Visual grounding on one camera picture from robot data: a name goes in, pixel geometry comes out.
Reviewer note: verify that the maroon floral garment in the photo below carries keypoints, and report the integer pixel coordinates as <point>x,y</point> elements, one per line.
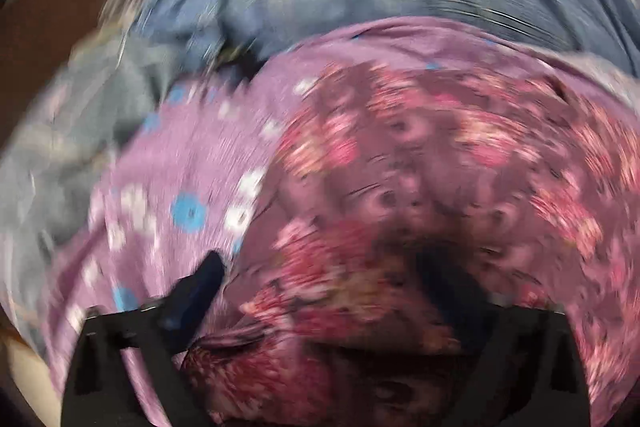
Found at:
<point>400,157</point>

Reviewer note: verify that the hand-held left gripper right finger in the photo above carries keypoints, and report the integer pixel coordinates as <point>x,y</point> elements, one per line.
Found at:
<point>542,357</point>

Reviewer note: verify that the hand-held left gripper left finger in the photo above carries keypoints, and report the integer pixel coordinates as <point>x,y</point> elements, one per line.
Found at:
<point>201,288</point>

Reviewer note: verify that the brown wooden headboard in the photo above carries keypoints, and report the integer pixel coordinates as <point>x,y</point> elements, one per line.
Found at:
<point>45,17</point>

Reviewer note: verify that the grey striped cloth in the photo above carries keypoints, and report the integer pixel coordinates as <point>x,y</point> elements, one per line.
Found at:
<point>50,167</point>

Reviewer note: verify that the purple floral bedsheet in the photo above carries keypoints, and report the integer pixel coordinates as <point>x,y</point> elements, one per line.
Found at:
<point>200,147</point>

